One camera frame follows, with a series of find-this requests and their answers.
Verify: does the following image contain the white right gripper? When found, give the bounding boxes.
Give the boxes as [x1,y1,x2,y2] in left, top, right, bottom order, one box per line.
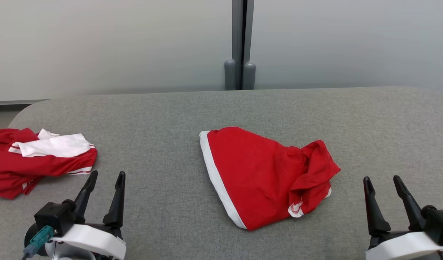
[363,175,443,260]

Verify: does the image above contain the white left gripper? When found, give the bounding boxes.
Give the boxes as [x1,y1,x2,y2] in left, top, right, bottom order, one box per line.
[49,170,127,260]

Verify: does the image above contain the red and white shirt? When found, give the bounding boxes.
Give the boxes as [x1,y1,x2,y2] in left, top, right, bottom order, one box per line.
[0,128,98,200]

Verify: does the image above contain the red shorts with white trim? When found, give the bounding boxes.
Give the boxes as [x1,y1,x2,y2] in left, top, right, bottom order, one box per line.
[199,126,341,231]

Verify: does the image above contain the teal cable connector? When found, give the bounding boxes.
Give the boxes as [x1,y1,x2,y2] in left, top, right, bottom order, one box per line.
[22,225,57,260]

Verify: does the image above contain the grey cylindrical post foot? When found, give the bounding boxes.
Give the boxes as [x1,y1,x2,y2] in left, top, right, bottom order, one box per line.
[224,59,237,91]
[242,62,256,90]

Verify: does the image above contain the grey partition post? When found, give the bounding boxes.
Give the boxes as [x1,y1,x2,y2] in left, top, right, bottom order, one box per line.
[232,0,255,91]

